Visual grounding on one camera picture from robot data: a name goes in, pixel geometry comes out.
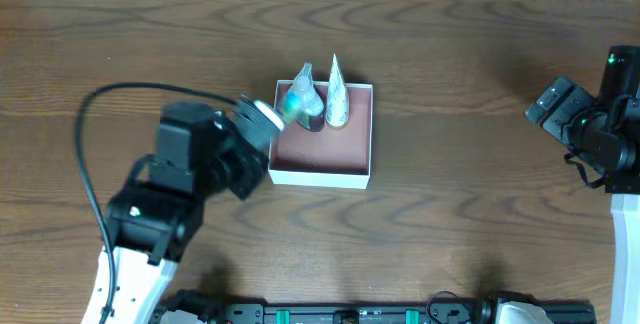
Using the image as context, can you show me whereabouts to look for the clear pump bottle dark liquid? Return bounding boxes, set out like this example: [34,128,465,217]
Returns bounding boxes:
[289,62,325,132]

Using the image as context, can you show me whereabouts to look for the white squeeze tube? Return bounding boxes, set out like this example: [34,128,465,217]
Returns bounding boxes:
[325,54,349,128]

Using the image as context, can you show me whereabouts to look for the green white toothbrush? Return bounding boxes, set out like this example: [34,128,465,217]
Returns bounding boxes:
[281,92,303,123]

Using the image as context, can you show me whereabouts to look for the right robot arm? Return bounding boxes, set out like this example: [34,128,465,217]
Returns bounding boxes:
[571,45,639,324]

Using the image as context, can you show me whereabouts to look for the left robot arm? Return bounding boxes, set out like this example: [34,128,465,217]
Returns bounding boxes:
[83,99,286,323]

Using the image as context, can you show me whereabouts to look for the white box with pink interior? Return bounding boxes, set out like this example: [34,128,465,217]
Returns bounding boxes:
[268,84,373,190]

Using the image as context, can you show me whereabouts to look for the left black cable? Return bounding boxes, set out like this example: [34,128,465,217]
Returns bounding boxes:
[73,81,239,324]

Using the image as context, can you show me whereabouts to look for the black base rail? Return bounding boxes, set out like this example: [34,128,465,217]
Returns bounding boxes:
[149,289,599,324]

